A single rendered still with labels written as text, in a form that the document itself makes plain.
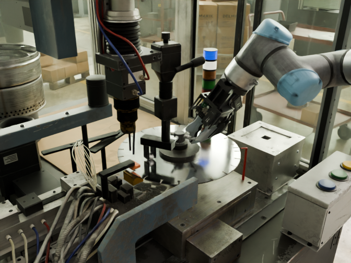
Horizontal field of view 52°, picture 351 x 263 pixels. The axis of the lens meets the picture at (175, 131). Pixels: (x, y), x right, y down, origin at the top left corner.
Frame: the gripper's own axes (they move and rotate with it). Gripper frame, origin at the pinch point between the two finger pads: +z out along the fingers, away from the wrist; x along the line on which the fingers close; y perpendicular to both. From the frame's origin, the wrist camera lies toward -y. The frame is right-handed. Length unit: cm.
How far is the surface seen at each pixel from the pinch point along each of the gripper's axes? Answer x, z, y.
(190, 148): 1.2, 2.6, 0.8
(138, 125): -37, 40, -40
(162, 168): 1.9, 5.9, 11.4
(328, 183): 30.9, -11.7, -13.7
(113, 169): -3.4, 8.1, 22.7
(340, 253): 67, 50, -117
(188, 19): -46, -9, -44
